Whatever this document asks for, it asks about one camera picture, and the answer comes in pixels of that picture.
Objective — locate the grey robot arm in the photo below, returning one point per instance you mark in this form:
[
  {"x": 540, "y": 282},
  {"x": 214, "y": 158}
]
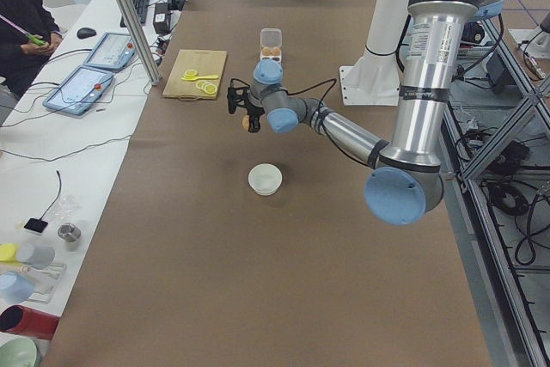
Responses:
[{"x": 405, "y": 182}]

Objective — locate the green handled tool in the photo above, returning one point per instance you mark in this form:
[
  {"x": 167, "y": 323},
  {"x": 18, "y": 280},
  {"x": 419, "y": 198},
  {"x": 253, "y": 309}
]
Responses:
[{"x": 33, "y": 38}]

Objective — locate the aluminium frame rail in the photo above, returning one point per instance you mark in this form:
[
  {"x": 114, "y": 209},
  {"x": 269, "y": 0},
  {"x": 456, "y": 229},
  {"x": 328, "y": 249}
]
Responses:
[{"x": 496, "y": 136}]

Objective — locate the clear plastic egg box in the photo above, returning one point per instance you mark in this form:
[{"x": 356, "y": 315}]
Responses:
[{"x": 271, "y": 37}]

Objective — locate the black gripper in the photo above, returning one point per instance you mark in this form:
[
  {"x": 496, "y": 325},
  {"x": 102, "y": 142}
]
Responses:
[{"x": 253, "y": 113}]

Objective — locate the small black square pad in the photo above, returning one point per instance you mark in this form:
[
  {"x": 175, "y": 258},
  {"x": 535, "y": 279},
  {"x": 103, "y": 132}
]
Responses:
[{"x": 36, "y": 225}]

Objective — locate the near blue teach pendant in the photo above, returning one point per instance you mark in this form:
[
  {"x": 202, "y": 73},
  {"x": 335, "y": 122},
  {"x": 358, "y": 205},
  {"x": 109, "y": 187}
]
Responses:
[{"x": 81, "y": 89}]

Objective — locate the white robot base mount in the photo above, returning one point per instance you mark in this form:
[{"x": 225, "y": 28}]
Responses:
[{"x": 375, "y": 78}]

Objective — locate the grey cup on rack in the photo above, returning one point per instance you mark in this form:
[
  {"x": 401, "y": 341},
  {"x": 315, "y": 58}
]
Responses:
[{"x": 36, "y": 256}]

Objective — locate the yellow plastic knife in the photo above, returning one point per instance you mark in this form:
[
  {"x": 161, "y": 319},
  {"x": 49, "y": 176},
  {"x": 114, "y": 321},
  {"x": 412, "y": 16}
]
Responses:
[{"x": 205, "y": 77}]

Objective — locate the red cylinder cup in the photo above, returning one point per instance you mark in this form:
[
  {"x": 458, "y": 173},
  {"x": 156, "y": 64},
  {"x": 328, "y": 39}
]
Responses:
[{"x": 20, "y": 320}]

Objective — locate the far blue teach pendant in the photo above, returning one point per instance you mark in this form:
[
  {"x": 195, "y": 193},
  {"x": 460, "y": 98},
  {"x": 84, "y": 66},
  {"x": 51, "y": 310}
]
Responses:
[{"x": 113, "y": 52}]

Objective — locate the white round bowl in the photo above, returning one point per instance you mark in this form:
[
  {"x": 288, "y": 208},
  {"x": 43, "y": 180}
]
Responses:
[{"x": 265, "y": 179}]

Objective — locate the white side table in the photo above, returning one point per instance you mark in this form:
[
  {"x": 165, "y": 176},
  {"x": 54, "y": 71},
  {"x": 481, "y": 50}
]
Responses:
[{"x": 62, "y": 168}]

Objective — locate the metal cylinder in corner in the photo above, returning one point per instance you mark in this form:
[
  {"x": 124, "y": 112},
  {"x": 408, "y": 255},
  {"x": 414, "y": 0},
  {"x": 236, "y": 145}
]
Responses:
[{"x": 70, "y": 236}]

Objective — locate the lemon slice middle of row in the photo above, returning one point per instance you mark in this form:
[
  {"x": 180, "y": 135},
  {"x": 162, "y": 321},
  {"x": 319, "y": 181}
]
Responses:
[{"x": 208, "y": 88}]

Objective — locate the clear box in corner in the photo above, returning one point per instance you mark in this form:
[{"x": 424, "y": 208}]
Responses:
[{"x": 45, "y": 281}]

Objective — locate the light blue cup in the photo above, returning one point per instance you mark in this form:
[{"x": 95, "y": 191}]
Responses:
[{"x": 15, "y": 288}]

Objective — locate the person in black clothes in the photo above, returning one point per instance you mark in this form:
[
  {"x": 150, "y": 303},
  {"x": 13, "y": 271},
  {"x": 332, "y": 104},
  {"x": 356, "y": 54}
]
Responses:
[{"x": 22, "y": 60}]

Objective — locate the yellow cup on rack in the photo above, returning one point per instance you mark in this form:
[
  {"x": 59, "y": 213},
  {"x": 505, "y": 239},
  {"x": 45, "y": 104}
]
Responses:
[{"x": 8, "y": 252}]

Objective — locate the black computer mouse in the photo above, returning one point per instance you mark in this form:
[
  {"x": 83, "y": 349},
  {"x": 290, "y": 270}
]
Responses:
[{"x": 84, "y": 33}]

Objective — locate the black keyboard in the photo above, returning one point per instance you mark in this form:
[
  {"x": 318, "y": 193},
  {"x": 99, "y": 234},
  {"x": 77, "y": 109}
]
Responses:
[{"x": 136, "y": 4}]

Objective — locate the aluminium frame post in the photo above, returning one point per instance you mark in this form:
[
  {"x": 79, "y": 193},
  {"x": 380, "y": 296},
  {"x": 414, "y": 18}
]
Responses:
[{"x": 133, "y": 24}]

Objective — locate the wooden cutting board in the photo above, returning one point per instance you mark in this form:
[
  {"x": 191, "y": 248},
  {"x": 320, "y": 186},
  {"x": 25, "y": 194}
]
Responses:
[{"x": 206, "y": 62}]

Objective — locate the black power adapter box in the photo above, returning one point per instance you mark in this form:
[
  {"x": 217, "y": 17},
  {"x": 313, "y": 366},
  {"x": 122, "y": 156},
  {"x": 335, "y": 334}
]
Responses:
[{"x": 162, "y": 18}]

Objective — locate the pale green bowl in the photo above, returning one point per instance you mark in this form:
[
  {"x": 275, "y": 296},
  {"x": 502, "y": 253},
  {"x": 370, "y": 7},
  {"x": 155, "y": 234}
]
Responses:
[{"x": 20, "y": 352}]

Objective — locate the blue teach pendant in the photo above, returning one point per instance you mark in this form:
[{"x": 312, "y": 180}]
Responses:
[
  {"x": 113, "y": 52},
  {"x": 81, "y": 89}
]

